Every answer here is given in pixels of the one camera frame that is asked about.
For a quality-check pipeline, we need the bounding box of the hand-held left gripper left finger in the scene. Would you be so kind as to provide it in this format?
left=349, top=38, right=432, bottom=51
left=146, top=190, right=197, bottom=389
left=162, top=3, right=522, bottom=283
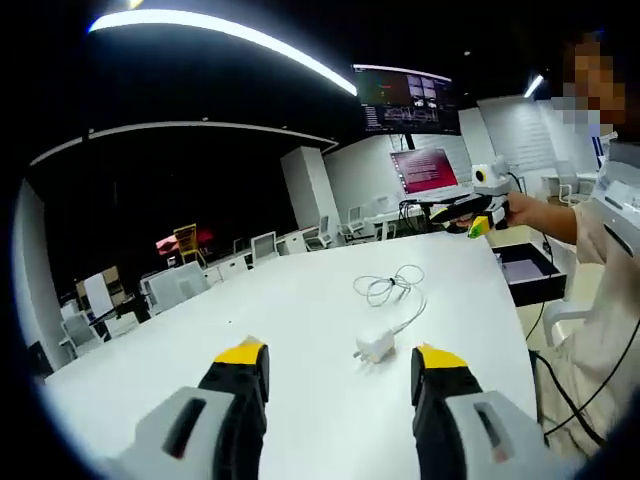
left=107, top=335, right=271, bottom=480

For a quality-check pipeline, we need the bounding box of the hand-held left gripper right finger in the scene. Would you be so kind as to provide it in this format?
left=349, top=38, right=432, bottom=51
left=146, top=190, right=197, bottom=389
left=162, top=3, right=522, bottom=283
left=410, top=342, right=561, bottom=480

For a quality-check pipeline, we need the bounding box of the white charger adapter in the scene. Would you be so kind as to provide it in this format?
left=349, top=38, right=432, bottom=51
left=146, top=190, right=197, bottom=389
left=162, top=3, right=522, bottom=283
left=353, top=327, right=397, bottom=375

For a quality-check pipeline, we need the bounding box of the white Type-C cable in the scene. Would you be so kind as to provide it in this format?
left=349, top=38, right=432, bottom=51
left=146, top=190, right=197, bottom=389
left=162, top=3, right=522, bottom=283
left=352, top=264, right=430, bottom=337

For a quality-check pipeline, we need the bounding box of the white desk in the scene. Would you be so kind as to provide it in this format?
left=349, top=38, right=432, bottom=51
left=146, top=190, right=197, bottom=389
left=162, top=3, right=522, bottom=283
left=43, top=232, right=545, bottom=480

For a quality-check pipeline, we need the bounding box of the person's right hand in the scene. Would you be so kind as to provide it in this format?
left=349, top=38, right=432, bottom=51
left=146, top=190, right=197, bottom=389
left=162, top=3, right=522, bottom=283
left=503, top=192, right=532, bottom=230

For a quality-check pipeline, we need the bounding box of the open laptop with red screen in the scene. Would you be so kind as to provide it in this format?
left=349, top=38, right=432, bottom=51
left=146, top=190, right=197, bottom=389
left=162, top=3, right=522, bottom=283
left=389, top=146, right=476, bottom=204

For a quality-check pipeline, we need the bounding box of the black open drawer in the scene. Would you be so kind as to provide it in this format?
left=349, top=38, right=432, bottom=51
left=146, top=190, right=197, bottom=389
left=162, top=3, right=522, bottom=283
left=491, top=244, right=569, bottom=309

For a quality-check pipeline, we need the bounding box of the white office chair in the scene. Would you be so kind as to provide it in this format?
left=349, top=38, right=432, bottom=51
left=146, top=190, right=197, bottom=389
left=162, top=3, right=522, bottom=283
left=303, top=215, right=335, bottom=252
left=555, top=172, right=584, bottom=207
left=343, top=203, right=370, bottom=239
left=249, top=231, right=279, bottom=262

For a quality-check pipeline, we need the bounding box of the white chair armrest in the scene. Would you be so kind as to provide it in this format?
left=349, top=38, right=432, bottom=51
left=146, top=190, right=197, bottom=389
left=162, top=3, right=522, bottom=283
left=542, top=299, right=597, bottom=351

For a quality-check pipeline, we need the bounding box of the white chest-worn device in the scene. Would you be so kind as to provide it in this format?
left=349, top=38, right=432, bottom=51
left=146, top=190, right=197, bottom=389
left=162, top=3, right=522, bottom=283
left=592, top=138, right=640, bottom=214

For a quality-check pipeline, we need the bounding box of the person in white shirt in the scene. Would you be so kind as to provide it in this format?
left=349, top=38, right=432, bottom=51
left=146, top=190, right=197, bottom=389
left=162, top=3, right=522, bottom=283
left=528, top=222, right=640, bottom=447

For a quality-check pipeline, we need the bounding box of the person's light clothing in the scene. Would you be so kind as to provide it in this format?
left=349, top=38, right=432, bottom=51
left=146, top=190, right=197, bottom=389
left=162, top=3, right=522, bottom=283
left=538, top=198, right=640, bottom=459

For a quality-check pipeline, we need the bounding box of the white pillar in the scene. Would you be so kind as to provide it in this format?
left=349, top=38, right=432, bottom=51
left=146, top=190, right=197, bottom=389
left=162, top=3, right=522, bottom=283
left=279, top=144, right=342, bottom=240

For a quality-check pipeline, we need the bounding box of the yellow chair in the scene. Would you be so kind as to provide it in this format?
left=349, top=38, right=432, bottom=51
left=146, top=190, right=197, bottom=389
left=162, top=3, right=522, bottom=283
left=172, top=224, right=207, bottom=265

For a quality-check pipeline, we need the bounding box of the curved ceiling edge light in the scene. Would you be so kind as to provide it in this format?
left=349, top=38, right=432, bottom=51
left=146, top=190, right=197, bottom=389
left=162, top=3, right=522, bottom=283
left=28, top=121, right=340, bottom=167

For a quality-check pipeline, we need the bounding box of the long curved ceiling light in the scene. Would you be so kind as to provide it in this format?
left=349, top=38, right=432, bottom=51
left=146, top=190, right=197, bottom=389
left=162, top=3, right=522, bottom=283
left=88, top=8, right=359, bottom=97

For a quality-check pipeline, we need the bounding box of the large wall monitor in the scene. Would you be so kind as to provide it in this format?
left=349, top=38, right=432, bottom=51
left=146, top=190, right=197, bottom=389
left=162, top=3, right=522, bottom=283
left=352, top=63, right=463, bottom=137

